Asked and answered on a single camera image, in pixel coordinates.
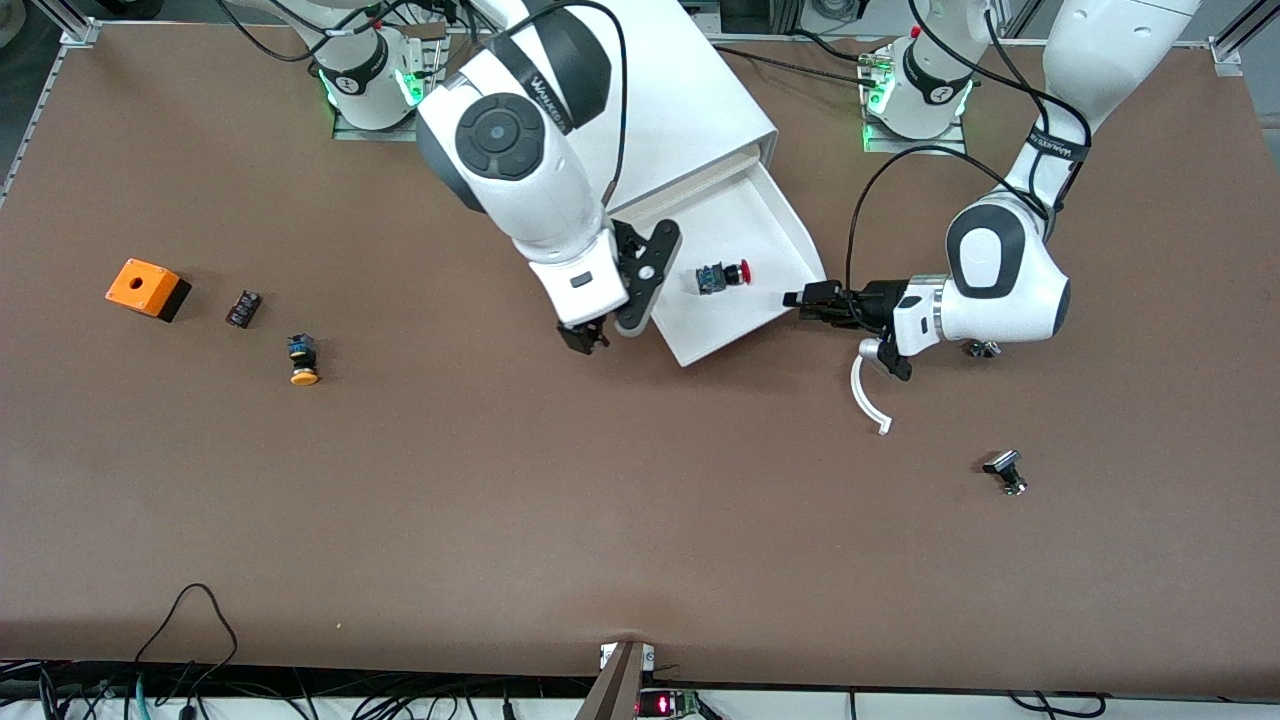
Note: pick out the red mushroom push button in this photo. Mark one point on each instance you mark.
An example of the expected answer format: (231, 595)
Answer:
(715, 278)

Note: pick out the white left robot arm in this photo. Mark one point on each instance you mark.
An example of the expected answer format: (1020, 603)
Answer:
(1000, 260)

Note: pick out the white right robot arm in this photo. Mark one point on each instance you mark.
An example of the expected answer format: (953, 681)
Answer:
(520, 190)

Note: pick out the small metal switch part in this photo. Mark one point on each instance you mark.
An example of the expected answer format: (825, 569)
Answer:
(982, 349)

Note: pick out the yellow mushroom push button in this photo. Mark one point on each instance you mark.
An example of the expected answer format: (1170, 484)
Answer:
(303, 360)

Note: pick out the orange and black switch box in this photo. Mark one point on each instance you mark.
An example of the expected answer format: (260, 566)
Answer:
(140, 285)

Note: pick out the white drawer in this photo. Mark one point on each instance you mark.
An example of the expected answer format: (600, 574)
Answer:
(765, 225)

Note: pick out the black box with red display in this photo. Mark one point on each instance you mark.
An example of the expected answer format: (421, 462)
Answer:
(665, 705)

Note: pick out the white curved plastic strip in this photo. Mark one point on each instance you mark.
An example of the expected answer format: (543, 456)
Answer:
(856, 390)

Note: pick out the small black contact block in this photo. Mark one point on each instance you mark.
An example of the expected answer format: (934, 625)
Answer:
(243, 308)

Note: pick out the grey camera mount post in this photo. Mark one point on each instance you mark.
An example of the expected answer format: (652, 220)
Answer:
(620, 690)

